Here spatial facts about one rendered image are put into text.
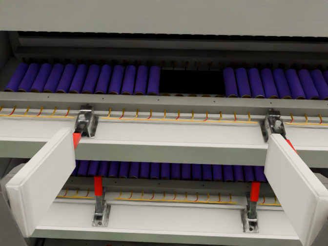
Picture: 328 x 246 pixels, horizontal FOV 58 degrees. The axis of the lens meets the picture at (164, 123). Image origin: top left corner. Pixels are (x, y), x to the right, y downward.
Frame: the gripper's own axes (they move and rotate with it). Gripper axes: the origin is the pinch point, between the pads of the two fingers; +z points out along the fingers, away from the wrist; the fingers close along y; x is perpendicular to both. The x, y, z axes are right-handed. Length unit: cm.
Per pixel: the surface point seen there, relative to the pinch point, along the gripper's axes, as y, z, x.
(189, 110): 2.6, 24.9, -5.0
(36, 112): -20.4, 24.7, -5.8
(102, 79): -11.3, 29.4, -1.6
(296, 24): 13.4, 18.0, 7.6
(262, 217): 16.9, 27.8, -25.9
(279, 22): 11.5, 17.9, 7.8
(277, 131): 14.2, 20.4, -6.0
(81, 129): -12.0, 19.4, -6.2
